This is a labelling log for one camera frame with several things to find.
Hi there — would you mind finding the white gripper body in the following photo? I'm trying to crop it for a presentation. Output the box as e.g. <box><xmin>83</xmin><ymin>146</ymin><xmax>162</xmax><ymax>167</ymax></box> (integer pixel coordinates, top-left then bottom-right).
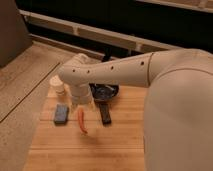
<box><xmin>69</xmin><ymin>84</ymin><xmax>93</xmax><ymax>106</ymax></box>

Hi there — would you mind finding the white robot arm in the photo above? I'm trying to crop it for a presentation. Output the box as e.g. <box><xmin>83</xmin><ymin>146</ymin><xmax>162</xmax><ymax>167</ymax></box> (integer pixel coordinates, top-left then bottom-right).
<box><xmin>58</xmin><ymin>49</ymin><xmax>213</xmax><ymax>171</ymax></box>

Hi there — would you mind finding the black frying pan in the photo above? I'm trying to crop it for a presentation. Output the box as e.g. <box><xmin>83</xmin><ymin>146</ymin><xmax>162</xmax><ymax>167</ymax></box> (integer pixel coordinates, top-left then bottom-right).
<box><xmin>90</xmin><ymin>84</ymin><xmax>119</xmax><ymax>125</ymax></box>

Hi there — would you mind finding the white cup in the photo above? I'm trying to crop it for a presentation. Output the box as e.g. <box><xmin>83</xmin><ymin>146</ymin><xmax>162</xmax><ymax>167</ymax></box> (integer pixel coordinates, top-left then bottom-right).
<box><xmin>49</xmin><ymin>75</ymin><xmax>65</xmax><ymax>94</ymax></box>

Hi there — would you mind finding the blue sponge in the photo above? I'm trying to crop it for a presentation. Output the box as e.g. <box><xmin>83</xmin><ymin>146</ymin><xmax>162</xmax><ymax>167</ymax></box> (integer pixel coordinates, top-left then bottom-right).
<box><xmin>54</xmin><ymin>104</ymin><xmax>69</xmax><ymax>124</ymax></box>

